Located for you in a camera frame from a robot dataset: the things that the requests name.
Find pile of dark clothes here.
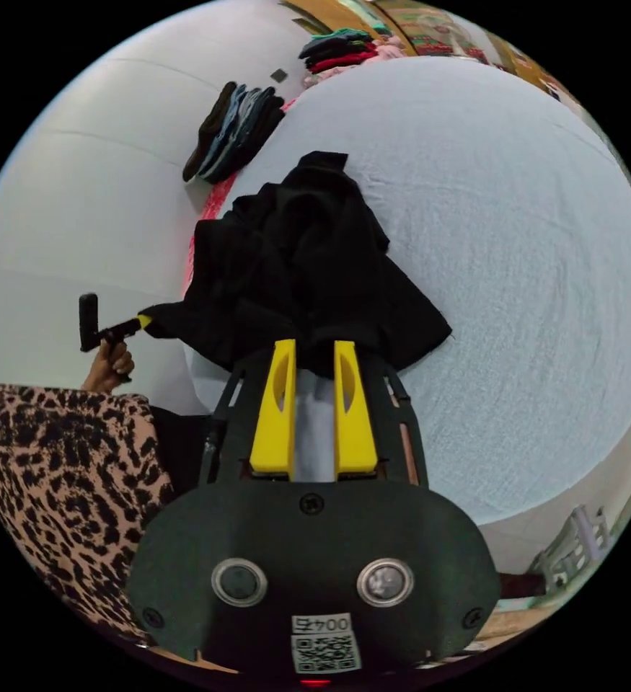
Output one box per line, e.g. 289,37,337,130
182,81,287,185

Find pile of colourful clothes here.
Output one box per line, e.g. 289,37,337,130
297,29,420,76

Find pale slatted chair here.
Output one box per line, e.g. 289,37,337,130
526,505,614,591

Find black pants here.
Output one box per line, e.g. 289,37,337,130
141,151,454,381

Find bed with pale blue sheet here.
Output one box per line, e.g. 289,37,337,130
182,56,631,528

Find person's body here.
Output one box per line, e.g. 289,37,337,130
0,381,213,649

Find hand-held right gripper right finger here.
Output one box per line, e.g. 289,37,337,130
333,340,379,481

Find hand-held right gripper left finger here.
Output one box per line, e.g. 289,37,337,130
249,339,298,483

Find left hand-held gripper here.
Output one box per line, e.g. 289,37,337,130
96,313,155,383

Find person's left hand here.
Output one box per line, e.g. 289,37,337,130
81,340,136,394

